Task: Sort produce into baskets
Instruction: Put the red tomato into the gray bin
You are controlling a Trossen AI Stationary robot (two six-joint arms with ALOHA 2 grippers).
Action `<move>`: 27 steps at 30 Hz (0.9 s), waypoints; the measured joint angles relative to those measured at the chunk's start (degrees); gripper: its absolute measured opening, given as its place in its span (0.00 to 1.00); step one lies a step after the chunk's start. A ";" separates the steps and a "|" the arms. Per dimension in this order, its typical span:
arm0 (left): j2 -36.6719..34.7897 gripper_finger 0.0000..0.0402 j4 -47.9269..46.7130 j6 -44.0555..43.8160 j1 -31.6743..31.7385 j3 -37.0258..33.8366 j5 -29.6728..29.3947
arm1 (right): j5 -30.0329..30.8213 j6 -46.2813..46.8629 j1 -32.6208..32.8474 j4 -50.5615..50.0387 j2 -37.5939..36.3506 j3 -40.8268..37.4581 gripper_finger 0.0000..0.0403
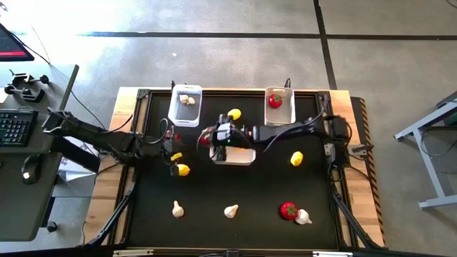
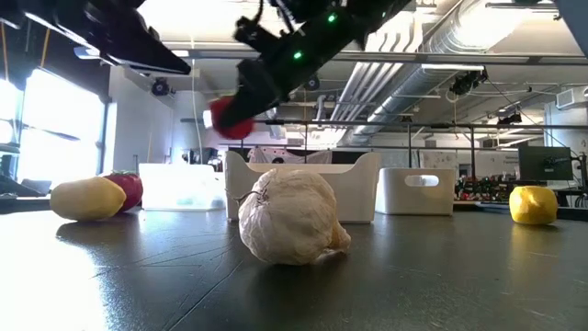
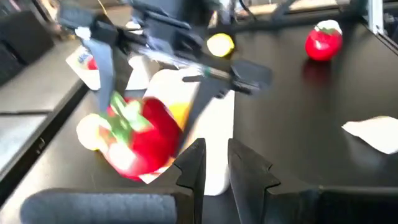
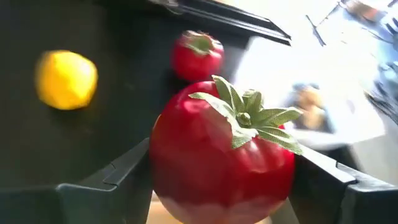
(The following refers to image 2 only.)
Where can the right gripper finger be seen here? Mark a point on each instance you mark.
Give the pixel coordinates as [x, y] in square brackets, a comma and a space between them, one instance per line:
[243, 108]

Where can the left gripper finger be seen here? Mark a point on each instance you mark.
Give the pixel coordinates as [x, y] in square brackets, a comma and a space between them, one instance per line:
[138, 41]

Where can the red tomato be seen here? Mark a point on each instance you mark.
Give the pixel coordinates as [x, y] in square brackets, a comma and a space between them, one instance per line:
[131, 190]
[236, 133]

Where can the white garlic bulb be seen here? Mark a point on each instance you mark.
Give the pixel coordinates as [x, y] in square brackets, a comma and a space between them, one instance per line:
[289, 216]

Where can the yellow lemon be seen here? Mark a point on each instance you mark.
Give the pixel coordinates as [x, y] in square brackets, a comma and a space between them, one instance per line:
[533, 205]
[87, 199]

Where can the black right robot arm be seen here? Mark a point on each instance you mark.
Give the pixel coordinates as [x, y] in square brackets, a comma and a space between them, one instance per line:
[363, 14]

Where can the black ceiling spotlight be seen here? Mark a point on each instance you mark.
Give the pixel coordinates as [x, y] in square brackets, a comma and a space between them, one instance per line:
[312, 83]
[160, 86]

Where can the white dotted sheet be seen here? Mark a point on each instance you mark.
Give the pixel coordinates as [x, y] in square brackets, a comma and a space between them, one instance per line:
[303, 156]

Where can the black metal railing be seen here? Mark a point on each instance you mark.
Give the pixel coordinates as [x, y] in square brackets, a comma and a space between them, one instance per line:
[367, 123]

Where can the bright window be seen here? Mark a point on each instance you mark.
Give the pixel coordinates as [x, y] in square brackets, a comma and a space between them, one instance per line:
[55, 138]

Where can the cream plastic basket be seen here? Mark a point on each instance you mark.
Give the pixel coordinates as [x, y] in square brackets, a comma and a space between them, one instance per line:
[358, 193]

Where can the fluorescent ceiling light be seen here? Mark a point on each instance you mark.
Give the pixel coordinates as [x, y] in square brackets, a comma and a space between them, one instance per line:
[452, 68]

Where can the white plastic basket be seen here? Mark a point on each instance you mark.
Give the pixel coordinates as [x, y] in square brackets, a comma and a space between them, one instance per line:
[395, 197]

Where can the black track light cluster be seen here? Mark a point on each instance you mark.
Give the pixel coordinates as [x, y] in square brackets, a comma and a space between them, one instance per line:
[466, 83]
[510, 118]

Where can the cluttered workbench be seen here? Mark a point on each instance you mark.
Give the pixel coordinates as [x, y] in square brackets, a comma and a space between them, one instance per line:
[482, 188]

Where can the black computer monitor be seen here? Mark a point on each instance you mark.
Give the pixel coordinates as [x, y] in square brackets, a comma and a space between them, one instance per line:
[546, 163]

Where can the black camera device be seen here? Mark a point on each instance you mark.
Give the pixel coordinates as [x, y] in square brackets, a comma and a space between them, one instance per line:
[197, 156]

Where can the silver ventilation duct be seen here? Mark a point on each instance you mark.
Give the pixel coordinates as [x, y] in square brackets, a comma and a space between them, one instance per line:
[413, 87]

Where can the white wall vent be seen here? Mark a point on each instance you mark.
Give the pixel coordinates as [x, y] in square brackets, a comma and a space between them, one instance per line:
[566, 98]

